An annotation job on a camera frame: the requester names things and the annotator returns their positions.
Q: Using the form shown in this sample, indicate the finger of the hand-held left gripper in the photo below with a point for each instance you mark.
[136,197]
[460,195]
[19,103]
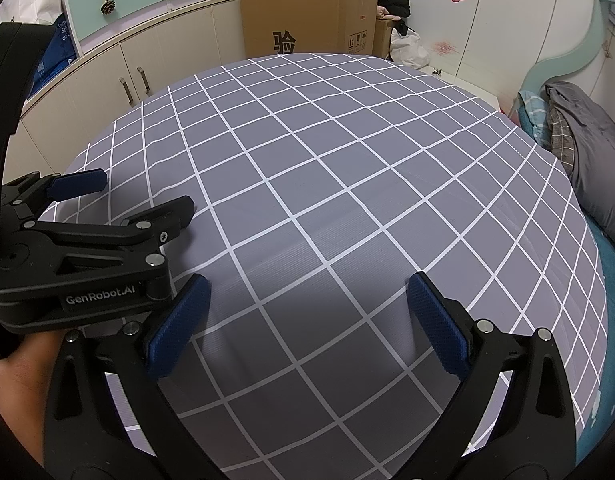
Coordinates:
[137,230]
[79,184]

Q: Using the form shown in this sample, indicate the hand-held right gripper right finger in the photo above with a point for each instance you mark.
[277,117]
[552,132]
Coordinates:
[437,325]

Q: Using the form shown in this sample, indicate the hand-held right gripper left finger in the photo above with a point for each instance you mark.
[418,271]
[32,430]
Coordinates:
[177,325]

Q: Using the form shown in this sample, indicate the person's left forearm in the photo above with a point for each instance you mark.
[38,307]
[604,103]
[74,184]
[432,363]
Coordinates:
[17,400]

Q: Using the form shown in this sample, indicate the blue shopping bag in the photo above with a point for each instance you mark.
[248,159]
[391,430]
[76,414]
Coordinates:
[57,55]

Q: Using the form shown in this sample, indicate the beige cabinet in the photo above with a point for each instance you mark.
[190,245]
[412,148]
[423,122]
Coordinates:
[177,45]

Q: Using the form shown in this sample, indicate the hanging pinecone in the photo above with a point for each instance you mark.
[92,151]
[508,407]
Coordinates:
[108,7]

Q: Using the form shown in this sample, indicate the teal drawer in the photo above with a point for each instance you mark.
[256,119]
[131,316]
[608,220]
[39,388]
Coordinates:
[137,5]

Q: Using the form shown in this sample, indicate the grey quilt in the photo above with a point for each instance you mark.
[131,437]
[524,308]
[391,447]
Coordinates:
[597,160]

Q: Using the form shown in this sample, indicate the blue striped pillow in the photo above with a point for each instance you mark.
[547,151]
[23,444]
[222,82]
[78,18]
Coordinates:
[532,115]

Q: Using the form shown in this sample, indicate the white plastic bag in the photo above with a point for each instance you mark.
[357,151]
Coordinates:
[407,50]

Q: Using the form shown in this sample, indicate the large cardboard box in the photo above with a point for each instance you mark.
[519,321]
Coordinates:
[312,15]

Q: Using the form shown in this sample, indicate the faded pink sticker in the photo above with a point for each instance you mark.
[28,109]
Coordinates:
[443,47]

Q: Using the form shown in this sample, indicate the small cardboard box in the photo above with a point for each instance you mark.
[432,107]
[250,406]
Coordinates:
[382,37]

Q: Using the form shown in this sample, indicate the teal headboard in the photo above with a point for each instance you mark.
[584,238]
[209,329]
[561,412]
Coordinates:
[577,55]

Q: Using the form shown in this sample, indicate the white wardrobe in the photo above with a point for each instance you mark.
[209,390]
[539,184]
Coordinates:
[512,20]

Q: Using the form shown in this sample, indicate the black clothes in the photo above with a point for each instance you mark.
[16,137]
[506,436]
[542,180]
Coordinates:
[395,0]

